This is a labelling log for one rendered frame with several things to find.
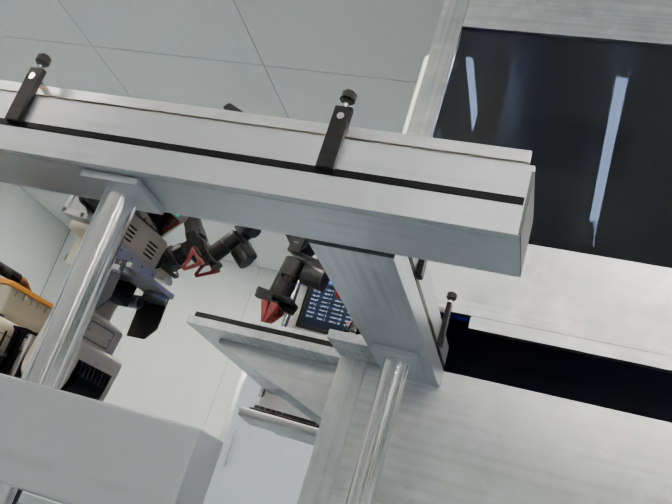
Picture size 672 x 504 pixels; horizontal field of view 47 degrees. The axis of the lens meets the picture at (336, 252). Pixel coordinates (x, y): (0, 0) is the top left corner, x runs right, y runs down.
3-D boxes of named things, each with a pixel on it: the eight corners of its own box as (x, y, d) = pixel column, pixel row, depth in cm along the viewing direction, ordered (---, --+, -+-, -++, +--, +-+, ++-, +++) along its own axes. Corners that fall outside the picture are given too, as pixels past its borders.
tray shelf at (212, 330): (412, 429, 232) (414, 423, 233) (375, 365, 170) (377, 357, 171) (269, 393, 247) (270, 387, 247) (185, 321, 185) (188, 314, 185)
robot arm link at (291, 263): (291, 259, 201) (285, 250, 196) (314, 267, 199) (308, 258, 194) (279, 282, 199) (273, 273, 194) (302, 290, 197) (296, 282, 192)
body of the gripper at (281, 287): (288, 305, 189) (301, 279, 191) (254, 291, 193) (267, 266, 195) (295, 314, 195) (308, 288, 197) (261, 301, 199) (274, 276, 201)
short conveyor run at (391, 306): (377, 373, 168) (395, 307, 173) (446, 389, 163) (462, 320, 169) (297, 240, 107) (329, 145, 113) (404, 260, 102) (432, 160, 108)
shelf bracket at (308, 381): (335, 424, 178) (351, 371, 183) (333, 422, 176) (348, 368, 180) (206, 391, 189) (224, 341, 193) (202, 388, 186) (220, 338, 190)
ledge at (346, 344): (399, 369, 167) (402, 360, 167) (391, 351, 155) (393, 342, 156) (339, 355, 171) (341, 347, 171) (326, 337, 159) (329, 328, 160)
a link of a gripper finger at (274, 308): (264, 330, 188) (281, 296, 190) (240, 320, 190) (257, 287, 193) (272, 339, 194) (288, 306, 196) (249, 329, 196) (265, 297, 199)
